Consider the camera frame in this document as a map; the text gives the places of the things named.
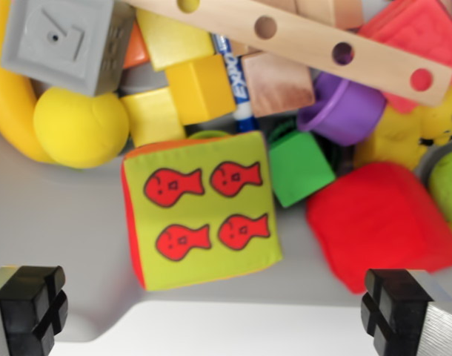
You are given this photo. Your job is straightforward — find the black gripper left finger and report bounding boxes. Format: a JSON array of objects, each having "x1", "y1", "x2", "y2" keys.
[{"x1": 0, "y1": 264, "x2": 69, "y2": 356}]

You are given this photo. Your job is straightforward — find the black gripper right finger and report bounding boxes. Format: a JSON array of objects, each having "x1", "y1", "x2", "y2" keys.
[{"x1": 360, "y1": 268, "x2": 452, "y2": 356}]

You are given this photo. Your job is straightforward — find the fabric cube with red fish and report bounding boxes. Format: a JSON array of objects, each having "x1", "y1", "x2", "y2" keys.
[{"x1": 121, "y1": 130, "x2": 285, "y2": 292}]

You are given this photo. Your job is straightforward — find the grey plastic bin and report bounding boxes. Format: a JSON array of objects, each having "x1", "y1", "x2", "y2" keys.
[{"x1": 0, "y1": 0, "x2": 452, "y2": 344}]

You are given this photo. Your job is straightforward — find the plain red soft cube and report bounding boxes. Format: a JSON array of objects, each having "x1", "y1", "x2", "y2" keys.
[{"x1": 305, "y1": 161, "x2": 452, "y2": 296}]

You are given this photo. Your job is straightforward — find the lime green foam ball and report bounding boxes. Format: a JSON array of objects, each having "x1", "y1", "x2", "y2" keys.
[{"x1": 428, "y1": 153, "x2": 452, "y2": 228}]

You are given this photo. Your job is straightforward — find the yellow spotted rubber animal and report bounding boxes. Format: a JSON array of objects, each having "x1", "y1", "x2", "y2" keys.
[{"x1": 354, "y1": 80, "x2": 452, "y2": 172}]

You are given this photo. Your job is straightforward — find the green wooden cube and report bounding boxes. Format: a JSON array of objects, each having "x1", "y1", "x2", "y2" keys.
[{"x1": 267, "y1": 130, "x2": 337, "y2": 209}]

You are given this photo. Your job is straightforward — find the yellow foam ball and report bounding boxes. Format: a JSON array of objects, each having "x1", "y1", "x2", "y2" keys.
[{"x1": 33, "y1": 87, "x2": 131, "y2": 170}]

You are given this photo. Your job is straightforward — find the purple plastic cup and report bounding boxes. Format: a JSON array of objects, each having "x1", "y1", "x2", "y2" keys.
[{"x1": 296, "y1": 71, "x2": 388, "y2": 147}]

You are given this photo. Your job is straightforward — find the pale yellow wooden block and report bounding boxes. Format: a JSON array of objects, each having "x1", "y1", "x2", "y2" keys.
[
  {"x1": 134, "y1": 8, "x2": 216, "y2": 73},
  {"x1": 119, "y1": 87, "x2": 187, "y2": 148}
]

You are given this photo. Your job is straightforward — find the lime plastic cup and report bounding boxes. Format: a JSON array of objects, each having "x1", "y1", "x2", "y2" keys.
[{"x1": 188, "y1": 129, "x2": 233, "y2": 142}]

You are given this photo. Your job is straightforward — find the brown grained wooden block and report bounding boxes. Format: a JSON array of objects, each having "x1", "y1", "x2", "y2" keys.
[{"x1": 241, "y1": 51, "x2": 317, "y2": 119}]

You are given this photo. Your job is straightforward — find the grey embossed cube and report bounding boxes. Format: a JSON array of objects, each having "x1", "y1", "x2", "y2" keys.
[{"x1": 0, "y1": 0, "x2": 136, "y2": 99}]

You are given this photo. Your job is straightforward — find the yellow wooden cube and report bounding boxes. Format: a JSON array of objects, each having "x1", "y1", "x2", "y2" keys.
[{"x1": 164, "y1": 54, "x2": 238, "y2": 127}]

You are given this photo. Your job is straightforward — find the orange wooden block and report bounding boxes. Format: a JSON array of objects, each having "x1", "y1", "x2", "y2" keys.
[{"x1": 122, "y1": 22, "x2": 151, "y2": 70}]

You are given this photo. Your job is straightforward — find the red embossed soft cube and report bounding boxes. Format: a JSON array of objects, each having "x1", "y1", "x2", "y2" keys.
[{"x1": 357, "y1": 0, "x2": 452, "y2": 115}]

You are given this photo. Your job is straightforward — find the wooden bar with holes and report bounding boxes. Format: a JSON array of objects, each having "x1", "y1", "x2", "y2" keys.
[{"x1": 124, "y1": 0, "x2": 452, "y2": 109}]

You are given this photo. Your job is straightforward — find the blue Expo marker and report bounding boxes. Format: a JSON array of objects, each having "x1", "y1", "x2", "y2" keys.
[{"x1": 210, "y1": 33, "x2": 258, "y2": 134}]

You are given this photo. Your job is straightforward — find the tan wooden block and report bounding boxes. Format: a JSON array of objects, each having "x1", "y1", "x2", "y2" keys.
[
  {"x1": 291, "y1": 0, "x2": 338, "y2": 27},
  {"x1": 335, "y1": 0, "x2": 365, "y2": 31}
]

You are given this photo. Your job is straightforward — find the yellow plastic ring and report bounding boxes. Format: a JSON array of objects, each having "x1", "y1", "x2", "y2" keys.
[{"x1": 0, "y1": 0, "x2": 57, "y2": 165}]

